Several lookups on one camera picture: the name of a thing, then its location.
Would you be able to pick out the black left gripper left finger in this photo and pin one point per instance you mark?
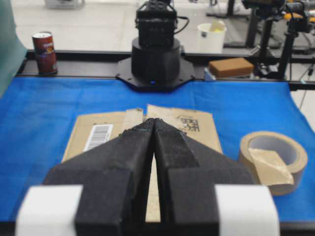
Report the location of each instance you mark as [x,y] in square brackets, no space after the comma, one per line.
[101,192]

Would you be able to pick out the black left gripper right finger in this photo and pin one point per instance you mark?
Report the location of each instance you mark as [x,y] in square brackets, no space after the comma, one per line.
[205,193]

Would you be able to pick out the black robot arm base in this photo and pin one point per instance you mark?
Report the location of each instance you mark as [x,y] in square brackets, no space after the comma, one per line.
[156,62]

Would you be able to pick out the brown cardboard box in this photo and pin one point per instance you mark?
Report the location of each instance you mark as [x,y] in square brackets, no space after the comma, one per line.
[96,129]

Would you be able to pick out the brown packing tape roll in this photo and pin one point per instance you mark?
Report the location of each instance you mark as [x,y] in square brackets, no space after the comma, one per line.
[275,160]

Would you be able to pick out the blue table cloth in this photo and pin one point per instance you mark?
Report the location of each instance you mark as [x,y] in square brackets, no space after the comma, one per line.
[37,116]

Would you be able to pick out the brown foam block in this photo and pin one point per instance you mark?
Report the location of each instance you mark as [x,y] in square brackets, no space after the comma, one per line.
[234,67]

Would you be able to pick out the white plastic bucket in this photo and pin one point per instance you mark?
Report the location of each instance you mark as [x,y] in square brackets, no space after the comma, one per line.
[211,37]

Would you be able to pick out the red snack can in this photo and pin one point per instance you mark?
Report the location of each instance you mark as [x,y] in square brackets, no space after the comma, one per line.
[44,50]

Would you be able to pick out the green backdrop sheet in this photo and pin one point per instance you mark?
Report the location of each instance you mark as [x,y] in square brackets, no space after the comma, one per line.
[12,51]

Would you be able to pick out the black table edge rail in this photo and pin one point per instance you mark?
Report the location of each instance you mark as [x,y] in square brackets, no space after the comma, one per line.
[117,65]

